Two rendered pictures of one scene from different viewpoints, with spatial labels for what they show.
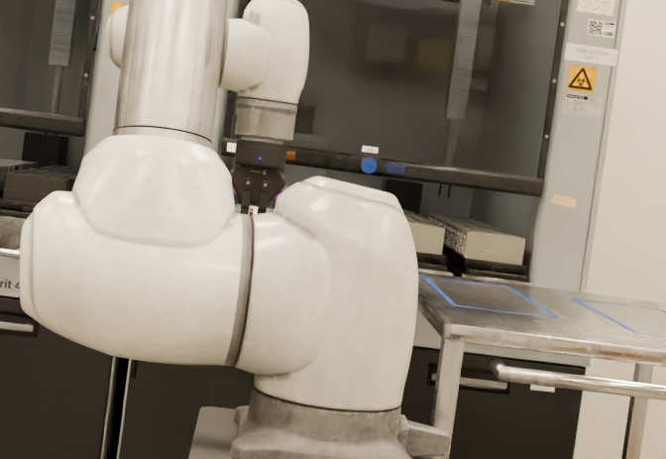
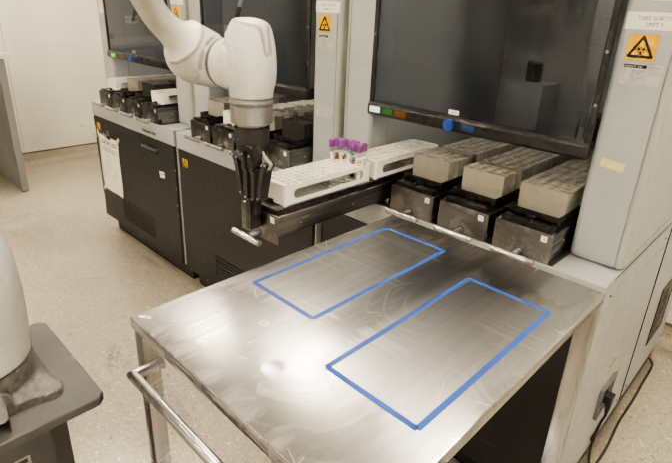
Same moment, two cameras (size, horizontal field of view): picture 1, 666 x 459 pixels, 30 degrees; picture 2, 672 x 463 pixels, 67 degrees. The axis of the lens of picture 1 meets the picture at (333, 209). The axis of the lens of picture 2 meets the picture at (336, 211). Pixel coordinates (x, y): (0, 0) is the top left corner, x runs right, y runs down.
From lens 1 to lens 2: 149 cm
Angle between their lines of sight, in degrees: 49
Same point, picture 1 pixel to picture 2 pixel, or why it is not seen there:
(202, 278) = not seen: outside the picture
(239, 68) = (216, 76)
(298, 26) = (244, 42)
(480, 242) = (531, 191)
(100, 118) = (318, 88)
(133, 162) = not seen: outside the picture
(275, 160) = (246, 140)
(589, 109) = (647, 78)
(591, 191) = (641, 159)
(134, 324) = not seen: outside the picture
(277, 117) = (240, 111)
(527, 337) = (164, 351)
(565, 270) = (608, 225)
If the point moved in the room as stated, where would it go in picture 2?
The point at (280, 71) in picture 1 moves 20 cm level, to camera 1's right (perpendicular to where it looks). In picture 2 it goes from (234, 78) to (297, 92)
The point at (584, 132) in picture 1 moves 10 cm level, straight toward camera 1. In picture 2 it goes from (639, 101) to (609, 104)
